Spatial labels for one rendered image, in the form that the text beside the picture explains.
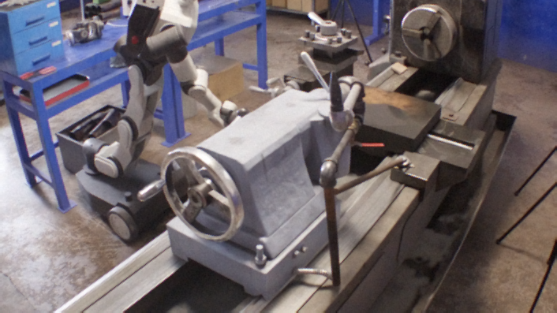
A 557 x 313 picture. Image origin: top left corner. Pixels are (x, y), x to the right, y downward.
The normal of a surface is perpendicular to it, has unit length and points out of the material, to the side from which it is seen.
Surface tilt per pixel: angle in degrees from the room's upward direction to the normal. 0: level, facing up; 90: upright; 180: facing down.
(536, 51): 90
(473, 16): 90
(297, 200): 66
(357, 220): 0
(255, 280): 90
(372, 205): 0
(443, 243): 0
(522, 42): 90
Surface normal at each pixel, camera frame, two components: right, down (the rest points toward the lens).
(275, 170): 0.79, 0.04
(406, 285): -0.02, -0.88
